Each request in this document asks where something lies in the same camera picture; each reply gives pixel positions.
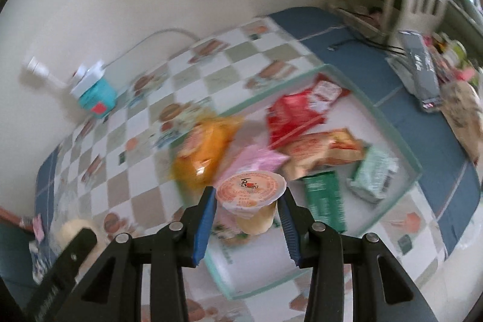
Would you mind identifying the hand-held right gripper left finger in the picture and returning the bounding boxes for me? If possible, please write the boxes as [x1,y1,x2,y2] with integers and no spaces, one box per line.
[72,186,217,322]

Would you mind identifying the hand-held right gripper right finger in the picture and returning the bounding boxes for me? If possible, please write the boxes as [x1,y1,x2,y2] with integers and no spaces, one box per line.
[277,188,438,322]

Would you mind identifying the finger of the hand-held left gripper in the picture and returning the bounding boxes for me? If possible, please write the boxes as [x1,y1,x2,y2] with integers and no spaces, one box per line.
[26,227,98,322]

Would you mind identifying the cream pudding cup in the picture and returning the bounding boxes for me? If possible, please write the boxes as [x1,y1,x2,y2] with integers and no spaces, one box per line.
[55,218,106,270]
[216,171,285,235]

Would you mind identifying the teal-rimmed white tray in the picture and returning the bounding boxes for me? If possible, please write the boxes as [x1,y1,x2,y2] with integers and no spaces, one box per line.
[204,63,423,300]

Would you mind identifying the dark green packet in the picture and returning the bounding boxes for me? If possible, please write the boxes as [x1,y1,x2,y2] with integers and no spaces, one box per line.
[302,171,348,232]

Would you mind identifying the pink snack packet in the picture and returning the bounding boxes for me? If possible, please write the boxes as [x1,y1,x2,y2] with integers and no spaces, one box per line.
[215,145,289,232]

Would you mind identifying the yellow snack packet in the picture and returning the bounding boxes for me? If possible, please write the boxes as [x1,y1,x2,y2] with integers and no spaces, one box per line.
[171,114,244,190]

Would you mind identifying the orange roll cake packet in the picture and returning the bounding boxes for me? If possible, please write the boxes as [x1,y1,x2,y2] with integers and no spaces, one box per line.
[281,129,366,179]

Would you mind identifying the green and white packet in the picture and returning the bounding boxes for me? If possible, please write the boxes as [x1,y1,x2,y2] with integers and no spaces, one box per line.
[347,145,400,204]

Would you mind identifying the red glossy snack packet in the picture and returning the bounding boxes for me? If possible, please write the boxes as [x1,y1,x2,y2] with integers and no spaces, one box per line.
[266,94,327,149]

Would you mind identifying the small pink candy packet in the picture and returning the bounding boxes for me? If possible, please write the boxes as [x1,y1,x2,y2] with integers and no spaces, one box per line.
[32,214,46,241]

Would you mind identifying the dark cabinet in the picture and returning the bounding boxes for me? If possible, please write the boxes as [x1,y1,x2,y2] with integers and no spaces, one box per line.
[0,224,38,289]

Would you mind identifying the checkered tablecloth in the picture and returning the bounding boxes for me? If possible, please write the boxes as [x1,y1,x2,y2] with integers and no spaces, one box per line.
[32,7,483,322]

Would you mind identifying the teal toy box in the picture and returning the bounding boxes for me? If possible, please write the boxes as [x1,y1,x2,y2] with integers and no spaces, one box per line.
[77,77,117,119]

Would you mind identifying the white power strip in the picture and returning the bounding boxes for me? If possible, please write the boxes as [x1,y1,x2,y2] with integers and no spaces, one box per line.
[70,60,106,98]

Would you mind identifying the clear plastic bag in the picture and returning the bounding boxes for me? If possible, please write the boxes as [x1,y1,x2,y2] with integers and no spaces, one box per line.
[387,56,419,96]

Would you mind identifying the silver metal device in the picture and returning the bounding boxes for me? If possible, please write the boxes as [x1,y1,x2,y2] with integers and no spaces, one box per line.
[398,30,444,113]

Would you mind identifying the colourful clutter pile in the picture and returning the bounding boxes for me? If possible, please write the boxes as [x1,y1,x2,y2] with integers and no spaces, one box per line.
[423,35,483,81]

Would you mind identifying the brown wooden rail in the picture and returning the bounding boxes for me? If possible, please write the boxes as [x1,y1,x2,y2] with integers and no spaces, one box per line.
[0,207,31,232]

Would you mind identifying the white plug with cable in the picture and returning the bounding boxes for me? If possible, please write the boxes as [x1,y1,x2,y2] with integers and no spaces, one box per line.
[23,56,89,91]

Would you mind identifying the grey power cable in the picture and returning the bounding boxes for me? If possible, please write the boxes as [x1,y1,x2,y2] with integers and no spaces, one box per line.
[104,28,200,68]

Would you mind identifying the black cables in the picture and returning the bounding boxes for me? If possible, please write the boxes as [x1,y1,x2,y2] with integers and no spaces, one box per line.
[328,5,408,55]

